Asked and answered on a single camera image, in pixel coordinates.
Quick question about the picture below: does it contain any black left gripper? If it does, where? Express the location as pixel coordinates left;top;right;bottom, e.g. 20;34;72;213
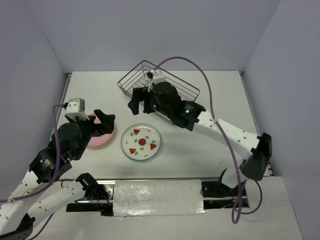
68;108;116;160

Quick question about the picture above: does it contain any pink plate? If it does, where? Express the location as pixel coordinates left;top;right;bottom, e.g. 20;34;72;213
87;126;116;149

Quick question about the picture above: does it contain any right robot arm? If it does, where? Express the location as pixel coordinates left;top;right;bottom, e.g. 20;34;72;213
128;81;272;196

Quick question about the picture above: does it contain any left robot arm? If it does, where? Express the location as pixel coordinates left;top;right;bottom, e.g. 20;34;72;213
0;109;116;240

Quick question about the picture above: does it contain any silver taped base cover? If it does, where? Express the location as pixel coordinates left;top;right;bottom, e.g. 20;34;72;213
113;179;205;217

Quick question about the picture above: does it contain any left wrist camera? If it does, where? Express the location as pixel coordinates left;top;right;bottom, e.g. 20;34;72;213
63;98;88;120

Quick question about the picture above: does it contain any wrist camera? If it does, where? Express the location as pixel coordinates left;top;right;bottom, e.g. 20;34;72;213
63;98;88;120
147;70;166;92

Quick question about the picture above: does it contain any black wire dish rack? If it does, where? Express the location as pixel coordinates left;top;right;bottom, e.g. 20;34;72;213
117;60;204;130

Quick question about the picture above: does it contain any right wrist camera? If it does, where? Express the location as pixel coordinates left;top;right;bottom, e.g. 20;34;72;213
147;70;166;92

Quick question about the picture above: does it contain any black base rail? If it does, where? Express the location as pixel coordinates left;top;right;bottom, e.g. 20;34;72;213
66;179;238;217

